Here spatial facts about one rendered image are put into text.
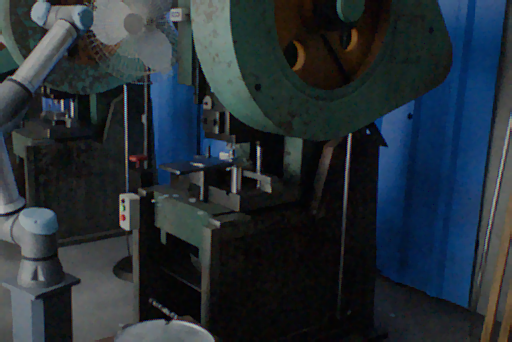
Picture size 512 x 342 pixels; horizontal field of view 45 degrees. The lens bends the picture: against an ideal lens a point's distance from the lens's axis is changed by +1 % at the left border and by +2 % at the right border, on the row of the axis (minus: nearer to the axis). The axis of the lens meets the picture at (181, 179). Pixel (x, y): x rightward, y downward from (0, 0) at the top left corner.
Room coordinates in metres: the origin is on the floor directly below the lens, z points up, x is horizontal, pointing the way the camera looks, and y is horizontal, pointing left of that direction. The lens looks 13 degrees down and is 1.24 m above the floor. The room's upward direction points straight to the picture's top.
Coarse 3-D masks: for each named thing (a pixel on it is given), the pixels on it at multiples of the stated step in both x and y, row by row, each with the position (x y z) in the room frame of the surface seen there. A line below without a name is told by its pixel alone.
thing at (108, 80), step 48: (0, 0) 3.28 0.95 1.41; (48, 0) 3.54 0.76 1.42; (96, 0) 3.48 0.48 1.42; (96, 48) 3.47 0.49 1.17; (48, 96) 3.69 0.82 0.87; (96, 96) 3.69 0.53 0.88; (48, 144) 3.45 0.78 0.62; (96, 144) 3.61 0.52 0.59; (48, 192) 3.46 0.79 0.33; (96, 192) 3.62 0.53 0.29; (96, 240) 3.53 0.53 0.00
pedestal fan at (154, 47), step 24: (120, 0) 2.90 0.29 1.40; (144, 0) 2.92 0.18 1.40; (168, 0) 2.94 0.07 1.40; (96, 24) 3.02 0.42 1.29; (120, 24) 2.98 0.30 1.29; (144, 24) 2.94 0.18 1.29; (168, 24) 2.98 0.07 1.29; (144, 48) 2.99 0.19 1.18; (168, 48) 2.90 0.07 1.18; (144, 72) 3.00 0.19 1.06; (168, 72) 2.96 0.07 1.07; (144, 96) 3.06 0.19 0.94; (144, 120) 3.04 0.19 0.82; (144, 144) 3.05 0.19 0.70; (120, 264) 3.05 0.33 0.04
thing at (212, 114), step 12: (216, 96) 2.22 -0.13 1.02; (216, 108) 2.22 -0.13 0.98; (204, 120) 2.21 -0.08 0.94; (216, 120) 2.17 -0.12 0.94; (228, 120) 2.16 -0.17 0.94; (240, 120) 2.19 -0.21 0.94; (216, 132) 2.17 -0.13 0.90; (228, 132) 2.16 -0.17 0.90; (240, 132) 2.19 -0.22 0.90; (252, 132) 2.22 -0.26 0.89
